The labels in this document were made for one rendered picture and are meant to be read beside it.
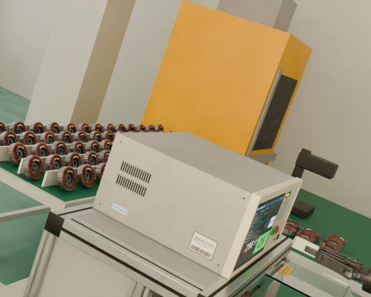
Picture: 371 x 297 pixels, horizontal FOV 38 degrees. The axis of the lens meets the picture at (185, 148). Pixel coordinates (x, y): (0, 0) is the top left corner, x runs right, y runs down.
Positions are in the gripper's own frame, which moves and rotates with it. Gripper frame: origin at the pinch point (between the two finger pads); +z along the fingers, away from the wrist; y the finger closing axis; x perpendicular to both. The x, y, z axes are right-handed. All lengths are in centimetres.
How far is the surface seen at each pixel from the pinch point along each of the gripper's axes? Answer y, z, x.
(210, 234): -28.5, 17.2, 0.9
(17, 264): 114, 165, -118
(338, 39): 511, 112, 103
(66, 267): -41, 43, -17
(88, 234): -42, 39, -7
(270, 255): 0.8, 8.0, -6.7
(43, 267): -42, 48, -20
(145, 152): -29, 39, 12
